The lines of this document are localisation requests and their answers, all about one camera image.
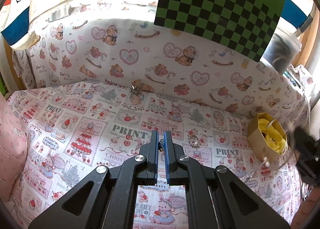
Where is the octagonal cardboard jewelry box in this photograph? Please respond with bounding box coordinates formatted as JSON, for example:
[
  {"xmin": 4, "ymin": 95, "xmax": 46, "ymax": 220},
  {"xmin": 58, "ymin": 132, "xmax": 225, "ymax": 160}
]
[{"xmin": 247, "ymin": 113, "xmax": 288, "ymax": 162}]

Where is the yellow tissue in box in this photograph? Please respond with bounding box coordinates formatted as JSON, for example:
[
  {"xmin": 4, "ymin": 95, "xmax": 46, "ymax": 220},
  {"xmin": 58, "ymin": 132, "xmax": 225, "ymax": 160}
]
[{"xmin": 258, "ymin": 118, "xmax": 288, "ymax": 155}]

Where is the pink patterned pillow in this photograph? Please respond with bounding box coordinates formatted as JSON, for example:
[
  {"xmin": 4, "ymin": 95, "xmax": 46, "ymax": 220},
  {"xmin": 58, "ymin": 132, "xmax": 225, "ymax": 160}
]
[{"xmin": 0, "ymin": 96, "xmax": 28, "ymax": 202}]

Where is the clear plastic tub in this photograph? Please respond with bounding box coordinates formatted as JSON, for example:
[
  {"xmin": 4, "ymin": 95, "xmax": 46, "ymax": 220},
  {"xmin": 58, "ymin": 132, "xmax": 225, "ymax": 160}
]
[{"xmin": 263, "ymin": 28, "xmax": 302, "ymax": 74}]

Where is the small silver earring charm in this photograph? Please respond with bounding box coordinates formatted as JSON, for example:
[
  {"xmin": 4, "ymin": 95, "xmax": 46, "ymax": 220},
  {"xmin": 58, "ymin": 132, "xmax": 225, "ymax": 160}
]
[{"xmin": 130, "ymin": 85, "xmax": 139, "ymax": 94}]

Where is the green black checkerboard board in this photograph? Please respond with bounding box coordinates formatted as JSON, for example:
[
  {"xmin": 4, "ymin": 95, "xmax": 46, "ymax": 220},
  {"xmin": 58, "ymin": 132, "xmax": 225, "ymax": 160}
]
[{"xmin": 154, "ymin": 0, "xmax": 285, "ymax": 62}]

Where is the teddy bear print blanket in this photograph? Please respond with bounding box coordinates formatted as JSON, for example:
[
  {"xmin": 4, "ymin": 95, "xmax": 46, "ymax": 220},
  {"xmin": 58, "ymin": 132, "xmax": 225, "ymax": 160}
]
[{"xmin": 12, "ymin": 3, "xmax": 309, "ymax": 128}]

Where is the silver beaded ring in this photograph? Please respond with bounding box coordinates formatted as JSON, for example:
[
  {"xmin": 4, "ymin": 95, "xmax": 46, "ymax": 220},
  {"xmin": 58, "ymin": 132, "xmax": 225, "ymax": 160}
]
[{"xmin": 188, "ymin": 134, "xmax": 201, "ymax": 148}]

